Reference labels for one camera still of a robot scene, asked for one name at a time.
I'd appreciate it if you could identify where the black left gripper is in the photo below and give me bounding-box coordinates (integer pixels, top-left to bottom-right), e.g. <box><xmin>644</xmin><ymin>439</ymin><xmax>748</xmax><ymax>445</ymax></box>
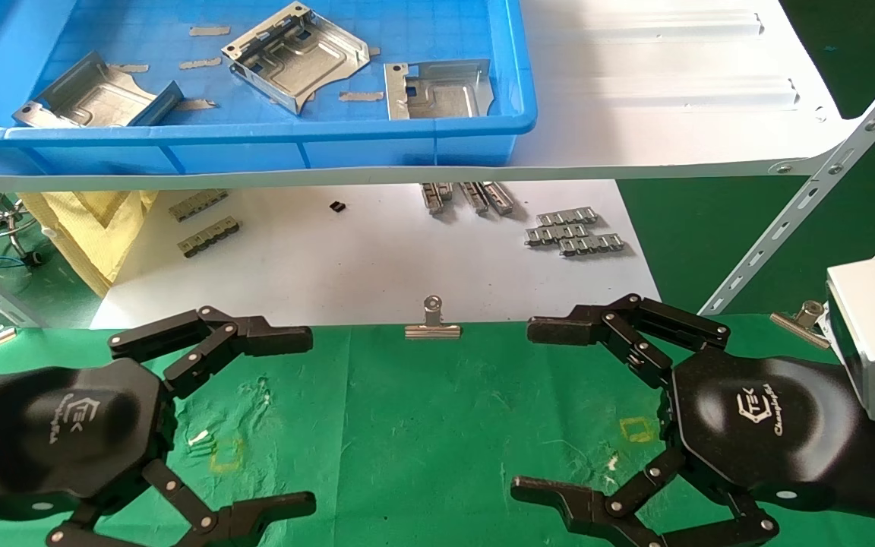
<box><xmin>0</xmin><ymin>357</ymin><xmax>317</xmax><ymax>547</ymax></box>

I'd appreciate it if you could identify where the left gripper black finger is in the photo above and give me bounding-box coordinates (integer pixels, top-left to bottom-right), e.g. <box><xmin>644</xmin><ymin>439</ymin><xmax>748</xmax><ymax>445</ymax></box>
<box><xmin>109</xmin><ymin>306</ymin><xmax>314</xmax><ymax>400</ymax></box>

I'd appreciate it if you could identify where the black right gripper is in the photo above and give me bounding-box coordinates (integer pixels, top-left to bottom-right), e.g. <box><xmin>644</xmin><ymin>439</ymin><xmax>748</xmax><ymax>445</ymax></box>
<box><xmin>511</xmin><ymin>293</ymin><xmax>875</xmax><ymax>547</ymax></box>

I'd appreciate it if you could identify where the galvanised sheet metal bracket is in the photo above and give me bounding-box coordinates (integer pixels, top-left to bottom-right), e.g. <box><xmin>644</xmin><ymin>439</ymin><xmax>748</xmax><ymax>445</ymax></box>
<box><xmin>221</xmin><ymin>2</ymin><xmax>371</xmax><ymax>115</ymax></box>
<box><xmin>384</xmin><ymin>59</ymin><xmax>494</xmax><ymax>121</ymax></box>
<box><xmin>12</xmin><ymin>51</ymin><xmax>185</xmax><ymax>128</ymax></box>

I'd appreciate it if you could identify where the grey toothed metal strip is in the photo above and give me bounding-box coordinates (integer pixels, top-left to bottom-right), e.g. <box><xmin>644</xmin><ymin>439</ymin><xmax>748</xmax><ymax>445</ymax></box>
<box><xmin>178</xmin><ymin>217</ymin><xmax>242</xmax><ymax>259</ymax></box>
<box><xmin>169</xmin><ymin>190</ymin><xmax>229</xmax><ymax>223</ymax></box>

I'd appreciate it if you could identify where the white flat board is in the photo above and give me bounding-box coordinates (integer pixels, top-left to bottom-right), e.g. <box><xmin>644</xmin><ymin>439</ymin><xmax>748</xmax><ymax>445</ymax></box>
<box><xmin>90</xmin><ymin>180</ymin><xmax>662</xmax><ymax>329</ymax></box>

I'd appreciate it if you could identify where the green table mat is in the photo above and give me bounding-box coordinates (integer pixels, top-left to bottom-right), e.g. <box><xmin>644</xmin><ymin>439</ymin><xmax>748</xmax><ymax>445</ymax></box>
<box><xmin>0</xmin><ymin>313</ymin><xmax>875</xmax><ymax>547</ymax></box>

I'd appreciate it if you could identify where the silver binder clip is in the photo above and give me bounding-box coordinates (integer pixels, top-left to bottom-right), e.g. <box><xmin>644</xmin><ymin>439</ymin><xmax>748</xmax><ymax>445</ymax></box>
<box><xmin>405</xmin><ymin>296</ymin><xmax>462</xmax><ymax>340</ymax></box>
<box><xmin>770</xmin><ymin>300</ymin><xmax>832</xmax><ymax>350</ymax></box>

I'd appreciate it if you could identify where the shiny toothed metal strip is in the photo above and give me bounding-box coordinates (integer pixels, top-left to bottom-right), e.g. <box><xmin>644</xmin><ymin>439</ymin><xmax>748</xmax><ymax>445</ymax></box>
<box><xmin>525</xmin><ymin>223</ymin><xmax>589</xmax><ymax>246</ymax></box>
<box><xmin>558</xmin><ymin>234</ymin><xmax>626</xmax><ymax>257</ymax></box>
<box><xmin>536</xmin><ymin>207</ymin><xmax>599</xmax><ymax>226</ymax></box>

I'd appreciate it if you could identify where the blue plastic bin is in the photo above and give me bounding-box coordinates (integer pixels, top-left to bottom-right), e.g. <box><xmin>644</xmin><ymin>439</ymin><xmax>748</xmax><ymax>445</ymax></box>
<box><xmin>0</xmin><ymin>0</ymin><xmax>538</xmax><ymax>175</ymax></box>

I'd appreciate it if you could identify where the yellow cloth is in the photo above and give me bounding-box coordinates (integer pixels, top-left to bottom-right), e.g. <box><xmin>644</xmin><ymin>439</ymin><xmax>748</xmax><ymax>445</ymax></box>
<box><xmin>18</xmin><ymin>190</ymin><xmax>159</xmax><ymax>297</ymax></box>

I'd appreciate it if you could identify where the shiny folded metal clip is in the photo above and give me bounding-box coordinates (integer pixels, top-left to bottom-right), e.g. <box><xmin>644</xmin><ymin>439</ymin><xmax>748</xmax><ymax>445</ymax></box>
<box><xmin>459</xmin><ymin>182</ymin><xmax>489</xmax><ymax>216</ymax></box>
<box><xmin>482</xmin><ymin>181</ymin><xmax>516</xmax><ymax>216</ymax></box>
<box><xmin>421</xmin><ymin>182</ymin><xmax>454</xmax><ymax>216</ymax></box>

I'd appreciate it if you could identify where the white metal shelf board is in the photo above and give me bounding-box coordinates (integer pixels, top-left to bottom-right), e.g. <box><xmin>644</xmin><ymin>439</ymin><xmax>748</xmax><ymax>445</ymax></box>
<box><xmin>0</xmin><ymin>0</ymin><xmax>848</xmax><ymax>193</ymax></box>

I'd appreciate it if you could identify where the long white slotted shelf brace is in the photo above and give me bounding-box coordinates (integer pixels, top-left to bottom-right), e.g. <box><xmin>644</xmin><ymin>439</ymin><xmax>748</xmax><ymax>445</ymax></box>
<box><xmin>700</xmin><ymin>42</ymin><xmax>875</xmax><ymax>316</ymax></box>

